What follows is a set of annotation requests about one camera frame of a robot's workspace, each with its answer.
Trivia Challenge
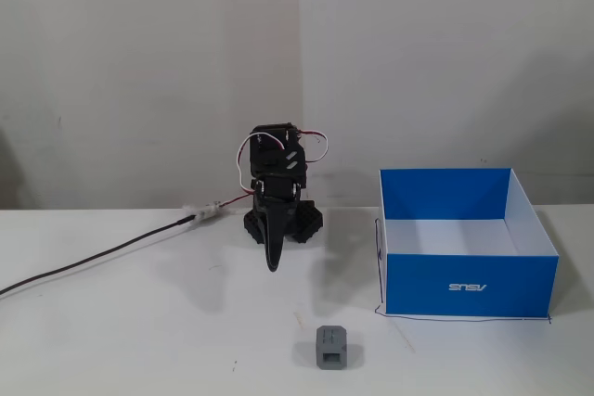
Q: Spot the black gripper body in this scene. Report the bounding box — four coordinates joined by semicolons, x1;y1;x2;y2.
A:
252;172;310;207

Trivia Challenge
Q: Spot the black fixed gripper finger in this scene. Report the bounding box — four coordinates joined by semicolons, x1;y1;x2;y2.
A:
252;199;299;249

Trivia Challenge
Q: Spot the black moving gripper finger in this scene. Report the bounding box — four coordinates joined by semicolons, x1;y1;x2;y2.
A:
264;203;292;274

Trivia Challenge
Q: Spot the gray hollow block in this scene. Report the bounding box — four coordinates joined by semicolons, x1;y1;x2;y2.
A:
316;325;350;371

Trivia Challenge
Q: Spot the blue cardboard box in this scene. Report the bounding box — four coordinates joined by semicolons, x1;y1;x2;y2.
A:
374;166;561;322

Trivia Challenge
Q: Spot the red white power lead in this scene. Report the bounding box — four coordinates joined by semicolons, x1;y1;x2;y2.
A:
217;188;255;208

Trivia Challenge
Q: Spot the white red servo wire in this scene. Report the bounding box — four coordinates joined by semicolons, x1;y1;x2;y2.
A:
296;128;331;166
236;133;262;194

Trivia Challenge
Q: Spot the white cable connector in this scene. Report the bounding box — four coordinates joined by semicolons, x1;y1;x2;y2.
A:
182;200;222;226

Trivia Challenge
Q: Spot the black power cable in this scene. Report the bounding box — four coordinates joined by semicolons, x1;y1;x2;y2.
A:
0;215;199;298

